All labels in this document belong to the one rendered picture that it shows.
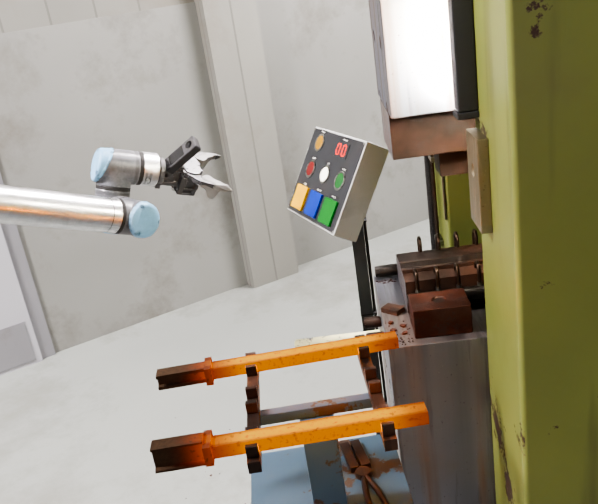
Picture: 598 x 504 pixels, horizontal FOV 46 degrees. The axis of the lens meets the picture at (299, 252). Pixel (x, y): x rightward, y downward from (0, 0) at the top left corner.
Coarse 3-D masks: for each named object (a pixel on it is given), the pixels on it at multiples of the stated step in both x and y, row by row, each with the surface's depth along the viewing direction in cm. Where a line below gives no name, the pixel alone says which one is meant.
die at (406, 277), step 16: (400, 256) 174; (416, 256) 170; (432, 256) 168; (448, 256) 164; (400, 272) 167; (432, 272) 159; (448, 272) 158; (464, 272) 157; (432, 288) 157; (448, 288) 157; (480, 304) 158
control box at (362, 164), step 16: (320, 128) 222; (336, 144) 210; (352, 144) 202; (368, 144) 196; (304, 160) 226; (320, 160) 217; (336, 160) 208; (352, 160) 200; (368, 160) 197; (384, 160) 200; (304, 176) 223; (336, 176) 205; (352, 176) 198; (368, 176) 199; (320, 192) 212; (336, 192) 204; (352, 192) 198; (368, 192) 200; (288, 208) 228; (304, 208) 218; (320, 208) 210; (352, 208) 200; (320, 224) 207; (336, 224) 200; (352, 224) 201; (352, 240) 203
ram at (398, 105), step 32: (384, 0) 130; (416, 0) 130; (384, 32) 132; (416, 32) 132; (448, 32) 132; (384, 64) 137; (416, 64) 134; (448, 64) 134; (384, 96) 147; (416, 96) 137; (448, 96) 136
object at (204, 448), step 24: (384, 408) 111; (408, 408) 110; (240, 432) 111; (264, 432) 110; (288, 432) 109; (312, 432) 108; (336, 432) 109; (360, 432) 109; (168, 456) 109; (192, 456) 110; (216, 456) 109
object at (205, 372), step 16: (368, 336) 133; (384, 336) 132; (272, 352) 133; (288, 352) 132; (304, 352) 131; (320, 352) 131; (336, 352) 131; (352, 352) 131; (176, 368) 132; (192, 368) 131; (208, 368) 130; (224, 368) 130; (240, 368) 131; (272, 368) 131; (160, 384) 132; (176, 384) 131; (192, 384) 131; (208, 384) 130
